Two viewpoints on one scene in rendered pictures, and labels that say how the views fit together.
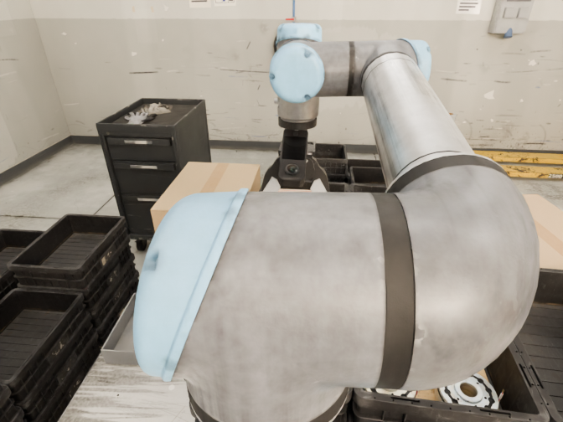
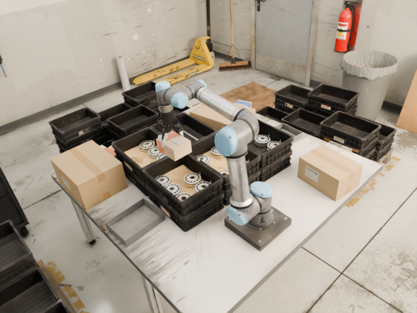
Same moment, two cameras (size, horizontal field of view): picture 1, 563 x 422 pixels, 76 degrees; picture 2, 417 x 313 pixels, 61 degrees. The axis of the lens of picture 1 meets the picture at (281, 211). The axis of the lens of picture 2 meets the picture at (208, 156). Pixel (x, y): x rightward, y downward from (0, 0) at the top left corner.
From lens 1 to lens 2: 1.39 m
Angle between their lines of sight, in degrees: 38
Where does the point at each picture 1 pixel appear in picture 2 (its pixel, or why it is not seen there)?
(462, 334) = (257, 128)
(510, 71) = (139, 18)
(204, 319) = (237, 140)
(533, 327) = not seen: hidden behind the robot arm
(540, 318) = not seen: hidden behind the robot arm
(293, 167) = (179, 125)
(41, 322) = (21, 302)
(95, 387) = (134, 252)
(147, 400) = (157, 240)
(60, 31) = not seen: outside the picture
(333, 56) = (187, 92)
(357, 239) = (244, 124)
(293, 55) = (182, 97)
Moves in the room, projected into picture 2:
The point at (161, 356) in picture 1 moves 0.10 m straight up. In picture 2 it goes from (235, 147) to (234, 127)
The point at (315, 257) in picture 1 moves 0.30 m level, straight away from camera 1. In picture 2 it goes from (242, 128) to (198, 106)
